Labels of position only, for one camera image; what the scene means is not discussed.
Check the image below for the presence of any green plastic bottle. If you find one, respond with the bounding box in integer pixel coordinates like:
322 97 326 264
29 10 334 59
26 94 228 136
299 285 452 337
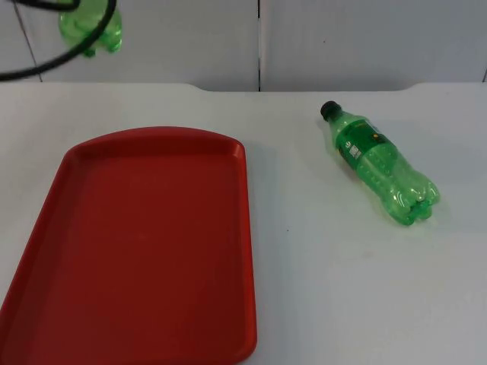
57 0 125 59
319 100 443 230

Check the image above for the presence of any red plastic tray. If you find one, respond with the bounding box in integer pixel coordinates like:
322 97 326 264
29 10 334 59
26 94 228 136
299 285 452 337
0 126 259 365

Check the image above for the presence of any black cable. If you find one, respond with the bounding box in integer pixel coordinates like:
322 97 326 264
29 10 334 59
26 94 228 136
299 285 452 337
0 0 119 81
10 0 84 11

